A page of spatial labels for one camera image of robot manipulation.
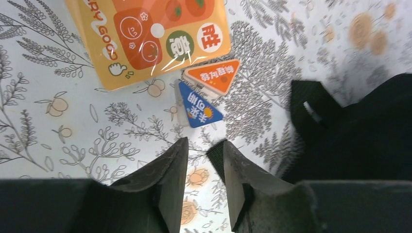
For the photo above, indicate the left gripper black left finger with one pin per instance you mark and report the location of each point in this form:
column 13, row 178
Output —
column 149, row 200

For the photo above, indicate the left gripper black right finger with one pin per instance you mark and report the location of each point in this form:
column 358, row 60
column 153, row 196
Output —
column 259, row 202

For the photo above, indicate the blue triangular eraser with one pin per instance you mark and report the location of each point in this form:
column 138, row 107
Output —
column 193, row 110

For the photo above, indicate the black student backpack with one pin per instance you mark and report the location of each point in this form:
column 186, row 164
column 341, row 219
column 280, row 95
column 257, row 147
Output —
column 367, row 140

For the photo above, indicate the orange triangular eraser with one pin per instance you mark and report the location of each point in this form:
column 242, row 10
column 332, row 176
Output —
column 213, row 79

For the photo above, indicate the small orange notebook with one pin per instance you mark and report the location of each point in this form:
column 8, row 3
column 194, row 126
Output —
column 129, row 41

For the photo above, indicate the floral patterned table mat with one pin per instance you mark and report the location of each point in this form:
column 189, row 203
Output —
column 58, row 122

